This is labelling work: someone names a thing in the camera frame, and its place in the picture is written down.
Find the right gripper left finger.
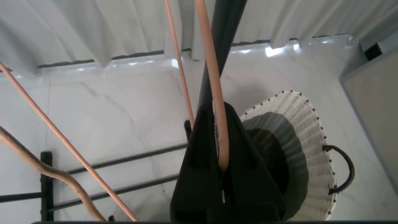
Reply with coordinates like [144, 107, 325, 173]
[170, 104, 224, 222]

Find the white curtain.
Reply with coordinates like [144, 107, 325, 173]
[0, 0, 398, 77]

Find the black clothes rack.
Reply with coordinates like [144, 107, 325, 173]
[0, 0, 248, 222]

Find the white laundry basket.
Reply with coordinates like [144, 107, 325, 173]
[239, 90, 356, 222]

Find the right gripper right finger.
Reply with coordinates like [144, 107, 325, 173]
[223, 101, 287, 222]

